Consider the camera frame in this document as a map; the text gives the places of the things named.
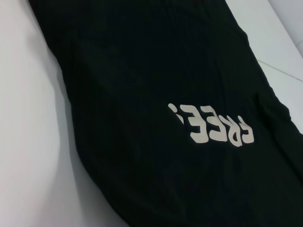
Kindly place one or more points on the black shirt with FREE print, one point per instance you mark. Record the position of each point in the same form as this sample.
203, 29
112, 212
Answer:
142, 94

